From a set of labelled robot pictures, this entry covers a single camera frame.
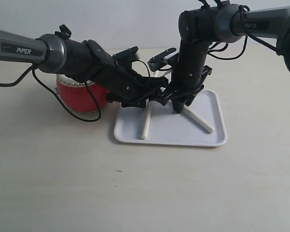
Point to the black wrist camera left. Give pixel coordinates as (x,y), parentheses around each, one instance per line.
(126,56)

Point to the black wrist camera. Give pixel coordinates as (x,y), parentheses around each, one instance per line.
(126,56)
(160,60)

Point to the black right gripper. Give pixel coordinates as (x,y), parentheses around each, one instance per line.
(197,33)

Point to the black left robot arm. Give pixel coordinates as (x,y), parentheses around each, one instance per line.
(84,61)

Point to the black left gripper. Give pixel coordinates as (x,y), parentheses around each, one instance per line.
(125,85)

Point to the small red drum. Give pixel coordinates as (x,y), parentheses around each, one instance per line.
(79,97)

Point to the white wooden drumstick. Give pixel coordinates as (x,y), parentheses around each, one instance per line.
(148,112)
(186,110)

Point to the white plastic tray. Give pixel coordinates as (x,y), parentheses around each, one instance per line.
(169,128)

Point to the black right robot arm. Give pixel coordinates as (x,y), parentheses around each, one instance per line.
(223,23)

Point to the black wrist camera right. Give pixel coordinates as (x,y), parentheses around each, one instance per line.
(160,60)

